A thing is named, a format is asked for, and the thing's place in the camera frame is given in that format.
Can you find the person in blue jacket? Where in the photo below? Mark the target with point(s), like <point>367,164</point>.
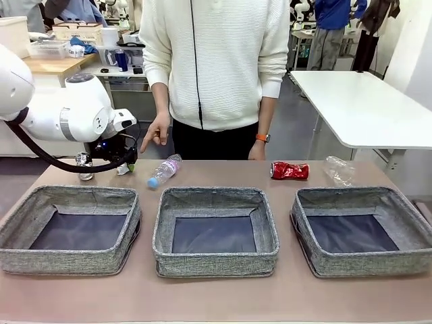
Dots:
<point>332,13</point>

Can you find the large white table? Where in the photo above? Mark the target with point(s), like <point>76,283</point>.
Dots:
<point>364,108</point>

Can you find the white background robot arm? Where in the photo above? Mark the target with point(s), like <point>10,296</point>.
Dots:
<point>300,13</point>

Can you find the crushed red soda can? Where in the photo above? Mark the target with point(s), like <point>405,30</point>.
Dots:
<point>290,170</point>

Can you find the plastic bottle with blue cap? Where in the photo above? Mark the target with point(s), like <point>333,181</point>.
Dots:
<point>165,170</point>

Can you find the crushed clear plastic bottle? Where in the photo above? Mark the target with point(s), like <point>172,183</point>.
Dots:
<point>337,170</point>

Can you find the clear plastic basket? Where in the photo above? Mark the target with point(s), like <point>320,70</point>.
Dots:
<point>47,50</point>

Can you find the person's right forearm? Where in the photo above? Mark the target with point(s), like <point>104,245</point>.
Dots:
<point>160,98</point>

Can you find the person's right hand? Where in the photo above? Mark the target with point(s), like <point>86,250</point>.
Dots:
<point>160,126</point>

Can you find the white metal shelf desk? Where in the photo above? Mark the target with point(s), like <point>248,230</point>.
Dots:
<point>128,98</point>

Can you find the wooden top table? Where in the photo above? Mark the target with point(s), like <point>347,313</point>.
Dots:
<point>50,64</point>

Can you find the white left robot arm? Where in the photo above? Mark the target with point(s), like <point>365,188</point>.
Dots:
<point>84,101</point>

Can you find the white knit sweater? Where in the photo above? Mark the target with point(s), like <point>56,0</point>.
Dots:
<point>229,67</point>

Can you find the light wooden crate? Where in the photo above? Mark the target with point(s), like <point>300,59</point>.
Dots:
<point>77,32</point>

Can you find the blue drinking bottle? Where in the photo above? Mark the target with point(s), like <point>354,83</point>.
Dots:
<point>121,60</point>

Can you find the blue cloth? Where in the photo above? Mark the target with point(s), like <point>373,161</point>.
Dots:
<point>82,45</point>

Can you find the black trousers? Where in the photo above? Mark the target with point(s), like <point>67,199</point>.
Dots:
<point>216,145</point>

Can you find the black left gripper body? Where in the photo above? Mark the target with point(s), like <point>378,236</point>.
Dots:
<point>111,148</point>

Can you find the crushed silver black can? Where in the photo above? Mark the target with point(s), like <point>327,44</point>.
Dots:
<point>84,168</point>

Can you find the white storage box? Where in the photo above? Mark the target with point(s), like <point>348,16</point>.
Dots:
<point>13,37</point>

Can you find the person in blue shirt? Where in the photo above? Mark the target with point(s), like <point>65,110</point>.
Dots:
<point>81,11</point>

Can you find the person's left forearm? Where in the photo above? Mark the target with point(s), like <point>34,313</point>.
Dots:
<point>266,114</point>

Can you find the person's left hand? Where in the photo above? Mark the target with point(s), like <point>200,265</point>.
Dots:
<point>257,152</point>

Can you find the grey fabric basket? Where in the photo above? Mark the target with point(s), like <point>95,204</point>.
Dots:
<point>67,261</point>
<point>364,265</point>
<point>216,263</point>

